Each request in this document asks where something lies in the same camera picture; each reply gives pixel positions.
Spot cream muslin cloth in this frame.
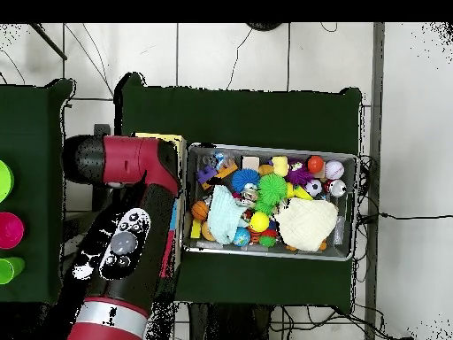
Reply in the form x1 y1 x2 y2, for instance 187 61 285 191
273 197 340 252

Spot wooden three-hole box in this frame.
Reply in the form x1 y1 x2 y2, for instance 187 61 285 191
134 132 188 281

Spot silver mesh bin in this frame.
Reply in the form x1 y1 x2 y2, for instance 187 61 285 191
180 142 360 262

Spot blue spiky rubber ball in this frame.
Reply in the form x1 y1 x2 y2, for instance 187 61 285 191
231 167 261 192

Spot light blue fluffy cloth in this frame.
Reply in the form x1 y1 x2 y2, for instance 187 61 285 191
206 184 249 245

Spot orange toy basketball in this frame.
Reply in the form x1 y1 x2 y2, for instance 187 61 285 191
190 200 210 221

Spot green spiky rubber ball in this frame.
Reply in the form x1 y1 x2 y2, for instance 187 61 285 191
255 173 288 215

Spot yellow smooth ball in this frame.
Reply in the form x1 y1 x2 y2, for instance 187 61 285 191
249 211 271 233

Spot yellow plush duck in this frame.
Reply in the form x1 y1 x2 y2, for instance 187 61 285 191
271 155 290 177

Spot dark green table cloth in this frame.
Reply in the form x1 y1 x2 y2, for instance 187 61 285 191
0 78 81 306
111 72 363 314

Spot purple spiky monster toy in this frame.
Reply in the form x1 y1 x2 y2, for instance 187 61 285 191
284 158 315 187

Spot orange smooth ball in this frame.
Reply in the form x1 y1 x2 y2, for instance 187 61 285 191
306 155 326 174

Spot white baseball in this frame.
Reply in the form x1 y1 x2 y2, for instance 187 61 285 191
324 160 345 181

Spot black upright panel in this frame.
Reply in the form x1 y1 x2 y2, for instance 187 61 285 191
92 123 111 213

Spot black round fixture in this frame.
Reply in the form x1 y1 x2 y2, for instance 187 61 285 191
246 22 283 32

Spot pink plastic cup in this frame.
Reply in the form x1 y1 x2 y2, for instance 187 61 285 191
0 211 26 250

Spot lime green plastic cup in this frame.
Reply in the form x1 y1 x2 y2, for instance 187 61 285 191
0 159 15 204
0 256 27 285

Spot black diagonal rod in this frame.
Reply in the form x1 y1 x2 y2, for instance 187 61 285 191
29 22 68 61

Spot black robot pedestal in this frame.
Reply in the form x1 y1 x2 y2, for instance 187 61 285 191
188 303 274 340

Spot black power cable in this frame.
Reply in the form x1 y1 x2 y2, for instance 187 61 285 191
355 211 453 223

